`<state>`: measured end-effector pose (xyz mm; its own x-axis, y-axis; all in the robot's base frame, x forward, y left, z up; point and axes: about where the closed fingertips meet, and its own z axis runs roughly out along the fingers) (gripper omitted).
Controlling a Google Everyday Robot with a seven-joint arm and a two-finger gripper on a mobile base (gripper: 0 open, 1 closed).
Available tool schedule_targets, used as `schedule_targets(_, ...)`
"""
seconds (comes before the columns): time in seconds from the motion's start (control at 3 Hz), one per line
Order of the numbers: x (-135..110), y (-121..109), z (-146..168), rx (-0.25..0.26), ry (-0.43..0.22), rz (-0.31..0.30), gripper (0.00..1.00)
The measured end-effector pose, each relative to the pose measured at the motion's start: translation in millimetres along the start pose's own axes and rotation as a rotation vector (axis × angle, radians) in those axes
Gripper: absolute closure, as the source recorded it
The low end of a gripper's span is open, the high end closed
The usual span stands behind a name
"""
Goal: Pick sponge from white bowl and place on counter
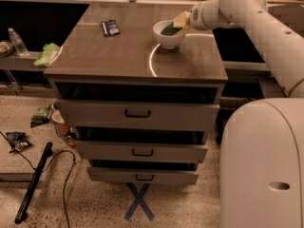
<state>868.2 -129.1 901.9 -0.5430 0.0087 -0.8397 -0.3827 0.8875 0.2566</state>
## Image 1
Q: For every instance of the bottom grey drawer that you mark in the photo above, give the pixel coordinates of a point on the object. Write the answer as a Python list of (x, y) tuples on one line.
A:
[(142, 176)]

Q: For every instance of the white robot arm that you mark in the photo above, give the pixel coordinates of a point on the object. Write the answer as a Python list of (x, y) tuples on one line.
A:
[(261, 171)]

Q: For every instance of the clear plastic water bottle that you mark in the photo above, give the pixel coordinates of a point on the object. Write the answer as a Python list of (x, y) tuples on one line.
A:
[(18, 42)]

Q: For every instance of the green cloth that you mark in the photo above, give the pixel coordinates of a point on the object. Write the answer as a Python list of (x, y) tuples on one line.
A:
[(47, 55)]

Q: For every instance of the small bowl on shelf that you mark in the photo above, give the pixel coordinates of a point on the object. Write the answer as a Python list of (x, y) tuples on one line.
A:
[(6, 49)]

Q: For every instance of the black long bar tool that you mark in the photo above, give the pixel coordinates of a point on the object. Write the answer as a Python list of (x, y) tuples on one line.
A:
[(22, 212)]

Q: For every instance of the padded gripper body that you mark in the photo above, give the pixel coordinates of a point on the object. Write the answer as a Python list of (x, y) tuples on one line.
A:
[(199, 17)]

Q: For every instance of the low side shelf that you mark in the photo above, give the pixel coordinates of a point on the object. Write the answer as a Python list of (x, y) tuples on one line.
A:
[(23, 63)]

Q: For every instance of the paper cup on floor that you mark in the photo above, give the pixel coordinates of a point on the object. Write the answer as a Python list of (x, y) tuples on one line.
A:
[(60, 127)]

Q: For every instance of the grey drawer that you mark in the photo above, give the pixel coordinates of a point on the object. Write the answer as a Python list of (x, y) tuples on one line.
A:
[(135, 115), (142, 176), (141, 152)]

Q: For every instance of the white ceramic bowl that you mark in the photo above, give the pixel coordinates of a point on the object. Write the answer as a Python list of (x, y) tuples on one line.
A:
[(166, 41)]

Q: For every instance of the middle grey drawer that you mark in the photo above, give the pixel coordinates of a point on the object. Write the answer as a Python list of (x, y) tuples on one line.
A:
[(141, 152)]

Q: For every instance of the green and yellow sponge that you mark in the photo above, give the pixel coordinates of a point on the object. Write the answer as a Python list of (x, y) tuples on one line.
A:
[(170, 30)]

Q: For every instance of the blue snack bag on floor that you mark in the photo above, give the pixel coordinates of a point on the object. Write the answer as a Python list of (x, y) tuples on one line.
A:
[(18, 141)]

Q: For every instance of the top grey drawer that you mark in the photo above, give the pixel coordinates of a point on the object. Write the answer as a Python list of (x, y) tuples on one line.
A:
[(135, 115)]

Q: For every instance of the grey drawer cabinet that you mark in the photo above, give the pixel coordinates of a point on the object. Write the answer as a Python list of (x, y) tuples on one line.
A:
[(133, 67)]

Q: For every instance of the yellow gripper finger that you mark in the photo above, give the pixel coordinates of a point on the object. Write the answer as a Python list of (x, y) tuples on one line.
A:
[(182, 31)]

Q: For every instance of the green bag on floor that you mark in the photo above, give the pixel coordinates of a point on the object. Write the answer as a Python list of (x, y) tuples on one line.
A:
[(41, 116)]

